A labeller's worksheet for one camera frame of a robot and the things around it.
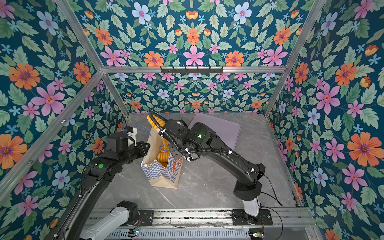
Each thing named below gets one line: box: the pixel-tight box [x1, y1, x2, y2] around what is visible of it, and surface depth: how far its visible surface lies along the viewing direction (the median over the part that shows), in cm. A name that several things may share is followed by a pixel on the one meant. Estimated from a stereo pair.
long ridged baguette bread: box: [157, 151, 169, 168], surface depth 88 cm
